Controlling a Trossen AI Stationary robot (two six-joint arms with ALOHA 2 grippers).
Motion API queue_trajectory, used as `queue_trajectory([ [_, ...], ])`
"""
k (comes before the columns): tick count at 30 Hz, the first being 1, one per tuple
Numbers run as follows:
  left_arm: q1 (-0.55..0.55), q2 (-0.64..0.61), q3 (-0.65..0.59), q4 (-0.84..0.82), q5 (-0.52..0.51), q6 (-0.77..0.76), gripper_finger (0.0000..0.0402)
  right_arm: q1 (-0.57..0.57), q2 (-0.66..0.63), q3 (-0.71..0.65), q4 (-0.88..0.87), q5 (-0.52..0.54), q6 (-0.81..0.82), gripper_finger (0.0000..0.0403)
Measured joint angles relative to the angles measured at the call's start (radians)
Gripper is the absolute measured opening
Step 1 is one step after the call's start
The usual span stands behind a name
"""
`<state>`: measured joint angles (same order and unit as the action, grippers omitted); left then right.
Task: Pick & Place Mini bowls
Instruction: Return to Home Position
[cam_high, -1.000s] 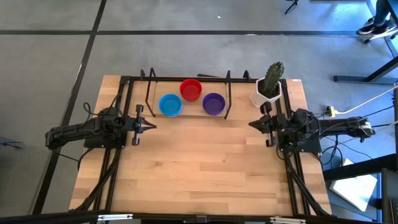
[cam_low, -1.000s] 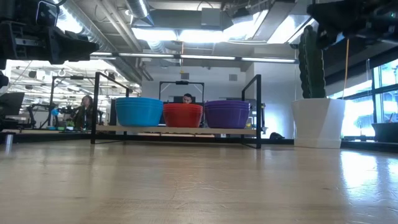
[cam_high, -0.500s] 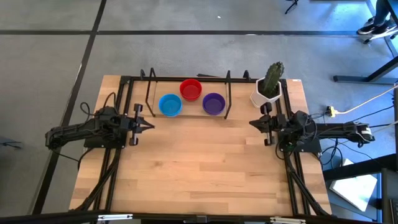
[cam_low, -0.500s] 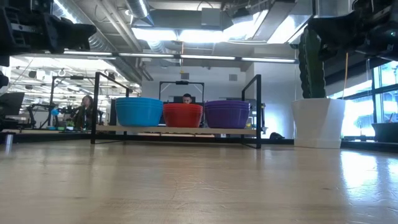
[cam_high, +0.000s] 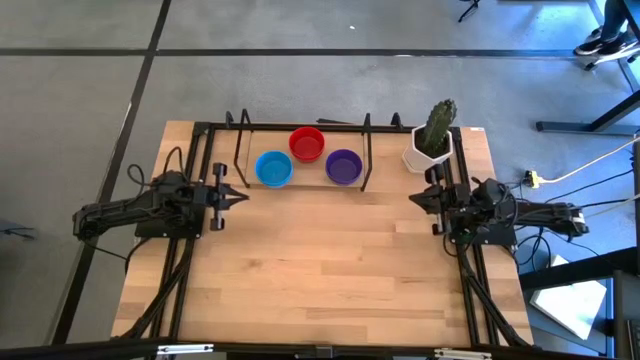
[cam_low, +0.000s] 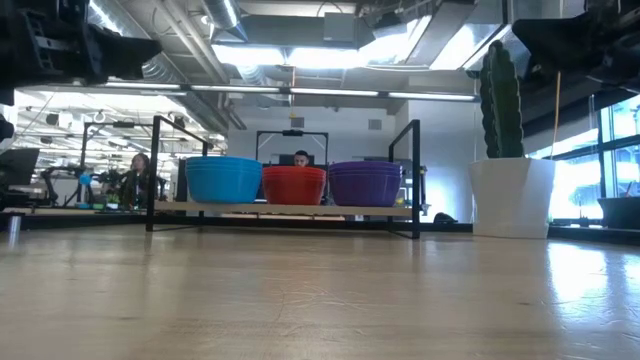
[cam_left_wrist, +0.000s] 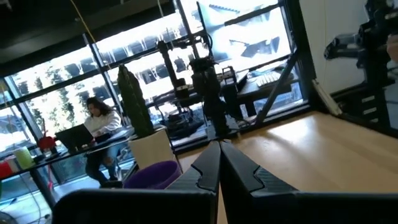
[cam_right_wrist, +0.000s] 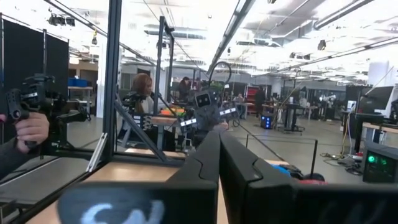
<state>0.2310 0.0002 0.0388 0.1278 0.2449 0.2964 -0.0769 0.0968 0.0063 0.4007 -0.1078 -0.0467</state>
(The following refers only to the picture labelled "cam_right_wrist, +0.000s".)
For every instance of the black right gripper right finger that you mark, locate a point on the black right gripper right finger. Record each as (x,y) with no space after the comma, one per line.
(267,202)

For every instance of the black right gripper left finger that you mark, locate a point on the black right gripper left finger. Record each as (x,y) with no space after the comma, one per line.
(186,202)

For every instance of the light blue plastic bowl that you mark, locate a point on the light blue plastic bowl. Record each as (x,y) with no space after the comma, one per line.
(281,170)

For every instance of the person's forearm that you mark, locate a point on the person's forearm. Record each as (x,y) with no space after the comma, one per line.
(12,158)

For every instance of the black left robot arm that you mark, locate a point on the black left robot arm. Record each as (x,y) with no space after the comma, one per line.
(211,116)

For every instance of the person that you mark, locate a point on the person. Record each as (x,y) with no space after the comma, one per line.
(185,87)
(143,93)

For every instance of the red rack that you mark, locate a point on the red rack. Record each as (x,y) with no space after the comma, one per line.
(251,95)

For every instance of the black computer tower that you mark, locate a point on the black computer tower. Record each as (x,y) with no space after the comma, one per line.
(266,122)

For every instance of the black computer green light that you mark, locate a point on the black computer green light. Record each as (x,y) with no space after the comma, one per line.
(379,161)

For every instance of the blue storage bin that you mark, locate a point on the blue storage bin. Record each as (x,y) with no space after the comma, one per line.
(77,82)

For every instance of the black monitor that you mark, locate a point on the black monitor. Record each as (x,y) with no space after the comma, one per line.
(376,98)

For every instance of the black partition screen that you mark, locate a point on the black partition screen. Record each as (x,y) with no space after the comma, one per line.
(25,68)

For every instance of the black aluminium table frame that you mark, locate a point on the black aluminium table frame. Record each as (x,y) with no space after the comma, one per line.
(111,77)

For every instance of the silver metal bracket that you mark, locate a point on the silver metal bracket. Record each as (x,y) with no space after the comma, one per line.
(97,152)

